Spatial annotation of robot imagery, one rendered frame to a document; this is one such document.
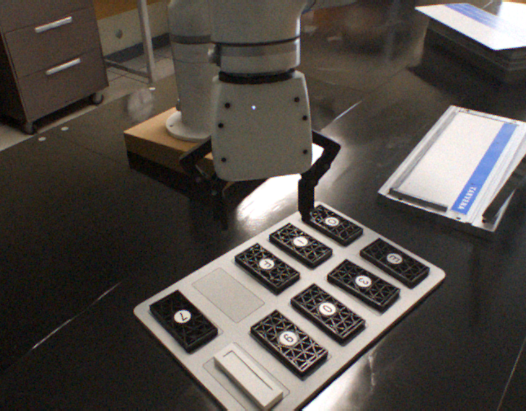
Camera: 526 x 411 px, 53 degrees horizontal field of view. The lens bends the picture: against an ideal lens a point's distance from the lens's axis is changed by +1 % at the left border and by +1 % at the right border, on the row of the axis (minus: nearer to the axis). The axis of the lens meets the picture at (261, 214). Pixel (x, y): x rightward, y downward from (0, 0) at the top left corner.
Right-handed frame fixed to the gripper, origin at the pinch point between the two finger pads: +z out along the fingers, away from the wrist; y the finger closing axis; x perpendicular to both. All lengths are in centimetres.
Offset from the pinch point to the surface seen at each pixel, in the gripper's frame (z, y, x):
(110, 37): 22, -53, 363
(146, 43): 18, -24, 284
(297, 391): 22.7, 2.5, -4.2
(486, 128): 11, 59, 52
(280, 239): 16.4, 5.9, 22.7
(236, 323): 20.3, -3.5, 7.6
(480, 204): 16, 43, 26
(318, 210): 15.3, 14.2, 29.4
